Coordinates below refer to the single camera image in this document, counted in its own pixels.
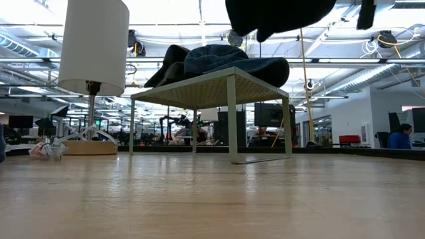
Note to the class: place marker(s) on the blue denim baseball cap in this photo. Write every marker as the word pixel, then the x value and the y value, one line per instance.
pixel 232 59
pixel 275 16

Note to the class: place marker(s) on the black monitor back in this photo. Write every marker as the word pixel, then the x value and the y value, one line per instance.
pixel 270 114

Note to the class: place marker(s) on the black panel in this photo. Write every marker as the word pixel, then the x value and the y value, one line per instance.
pixel 222 129

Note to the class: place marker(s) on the white shade table lamp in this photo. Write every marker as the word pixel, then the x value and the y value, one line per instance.
pixel 94 49

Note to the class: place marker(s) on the person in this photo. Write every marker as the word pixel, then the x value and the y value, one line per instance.
pixel 397 139

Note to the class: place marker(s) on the small black background monitor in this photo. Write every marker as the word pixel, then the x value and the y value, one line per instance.
pixel 20 121

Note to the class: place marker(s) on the silver ventilation duct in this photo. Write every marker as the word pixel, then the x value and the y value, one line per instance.
pixel 365 78

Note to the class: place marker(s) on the grey-green baseball cap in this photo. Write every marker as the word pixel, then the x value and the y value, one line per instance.
pixel 166 76

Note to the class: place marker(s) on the black office chair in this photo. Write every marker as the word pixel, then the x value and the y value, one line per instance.
pixel 382 139

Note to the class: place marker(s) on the red box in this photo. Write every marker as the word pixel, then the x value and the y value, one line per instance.
pixel 349 139

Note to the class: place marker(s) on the pale green perforated metal shelf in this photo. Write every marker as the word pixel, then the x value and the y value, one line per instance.
pixel 232 99

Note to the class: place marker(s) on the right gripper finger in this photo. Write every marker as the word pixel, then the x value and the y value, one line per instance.
pixel 366 13

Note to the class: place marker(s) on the black aluminium table frame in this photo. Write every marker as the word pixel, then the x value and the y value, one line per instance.
pixel 299 150

